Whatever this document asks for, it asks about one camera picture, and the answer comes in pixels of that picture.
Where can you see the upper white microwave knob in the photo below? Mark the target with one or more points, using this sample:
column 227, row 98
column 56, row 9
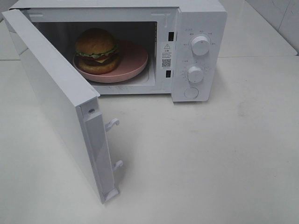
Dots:
column 200, row 44

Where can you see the white microwave door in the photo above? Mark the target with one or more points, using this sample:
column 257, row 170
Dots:
column 69, row 102

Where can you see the white microwave knob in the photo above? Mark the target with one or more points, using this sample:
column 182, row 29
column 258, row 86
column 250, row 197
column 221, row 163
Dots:
column 200, row 44
column 195, row 74

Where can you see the white warning label sticker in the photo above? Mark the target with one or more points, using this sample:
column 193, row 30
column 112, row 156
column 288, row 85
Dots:
column 167, row 54

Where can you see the lower white microwave knob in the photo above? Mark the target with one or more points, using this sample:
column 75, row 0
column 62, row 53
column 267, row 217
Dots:
column 195, row 74

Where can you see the round white door button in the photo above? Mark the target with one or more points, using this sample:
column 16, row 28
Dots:
column 191, row 92

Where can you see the white microwave oven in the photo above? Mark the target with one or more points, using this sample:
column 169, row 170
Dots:
column 144, row 22

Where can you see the burger with lettuce and cheese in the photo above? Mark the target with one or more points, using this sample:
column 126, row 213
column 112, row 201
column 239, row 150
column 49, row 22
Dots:
column 97, row 51

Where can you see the pink round plate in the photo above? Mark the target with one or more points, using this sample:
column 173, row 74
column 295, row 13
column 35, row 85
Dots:
column 133, row 60

